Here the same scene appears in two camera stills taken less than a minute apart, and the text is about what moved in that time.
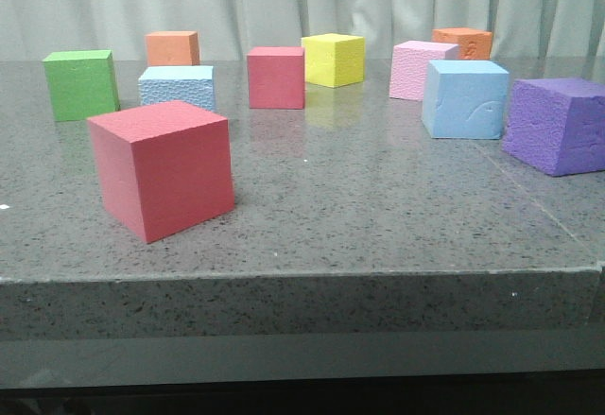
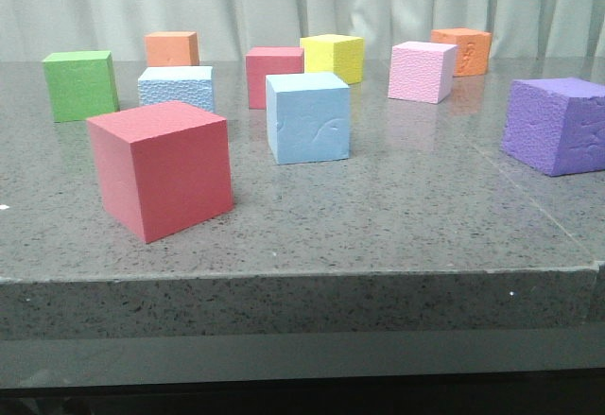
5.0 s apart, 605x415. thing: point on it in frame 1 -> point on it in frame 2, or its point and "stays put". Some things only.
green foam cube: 83,83 stays put
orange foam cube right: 474,44 stays put
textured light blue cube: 192,84 stays put
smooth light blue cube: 465,98 -> 308,117
